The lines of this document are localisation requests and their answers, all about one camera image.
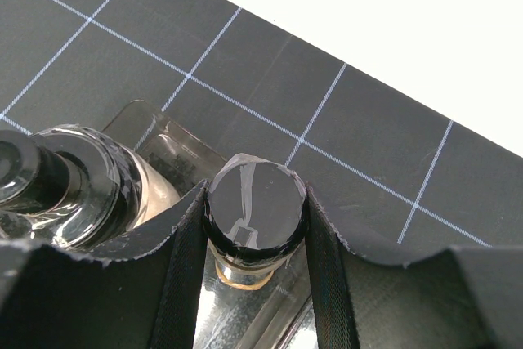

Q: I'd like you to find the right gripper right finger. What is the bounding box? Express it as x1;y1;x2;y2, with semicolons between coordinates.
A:
306;189;522;348

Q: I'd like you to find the clear acrylic organizer rack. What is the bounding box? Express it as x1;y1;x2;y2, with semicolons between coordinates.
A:
105;101;315;348

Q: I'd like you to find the small spice bottle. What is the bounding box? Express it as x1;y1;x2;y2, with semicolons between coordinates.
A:
203;153;307;291

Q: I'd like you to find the white powder shaker jar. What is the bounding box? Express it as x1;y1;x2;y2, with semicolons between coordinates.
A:
1;124;181;249

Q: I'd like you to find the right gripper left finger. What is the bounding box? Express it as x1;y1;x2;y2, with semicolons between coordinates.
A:
1;181;208;348

